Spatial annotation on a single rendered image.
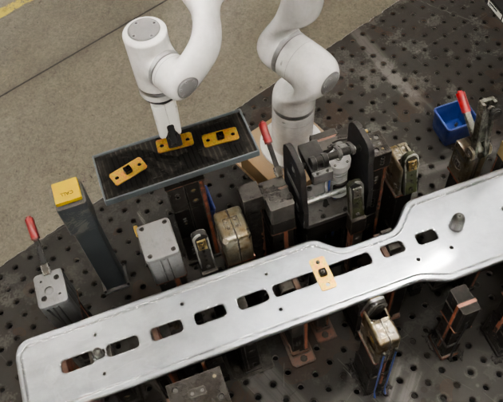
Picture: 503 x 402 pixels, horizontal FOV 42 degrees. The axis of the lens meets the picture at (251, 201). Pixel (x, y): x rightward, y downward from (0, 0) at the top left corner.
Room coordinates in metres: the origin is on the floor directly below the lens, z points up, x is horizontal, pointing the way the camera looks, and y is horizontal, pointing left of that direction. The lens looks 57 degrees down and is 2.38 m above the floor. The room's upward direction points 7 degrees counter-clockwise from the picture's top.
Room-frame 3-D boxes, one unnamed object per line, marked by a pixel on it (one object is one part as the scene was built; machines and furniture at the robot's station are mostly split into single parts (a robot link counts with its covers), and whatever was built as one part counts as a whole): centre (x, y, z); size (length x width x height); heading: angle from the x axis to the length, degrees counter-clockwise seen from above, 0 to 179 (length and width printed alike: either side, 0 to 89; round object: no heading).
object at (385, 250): (0.71, -0.32, 0.84); 0.12 x 0.05 x 0.29; 13
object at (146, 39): (0.94, 0.15, 1.47); 0.09 x 0.08 x 0.13; 36
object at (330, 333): (0.68, -0.14, 0.84); 0.13 x 0.05 x 0.29; 13
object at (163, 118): (0.95, 0.16, 1.33); 0.10 x 0.07 x 0.11; 9
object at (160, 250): (0.75, 0.22, 0.90); 0.13 x 0.10 x 0.41; 13
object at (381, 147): (0.93, -0.31, 0.91); 0.07 x 0.05 x 0.42; 13
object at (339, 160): (0.89, -0.19, 0.94); 0.18 x 0.13 x 0.49; 103
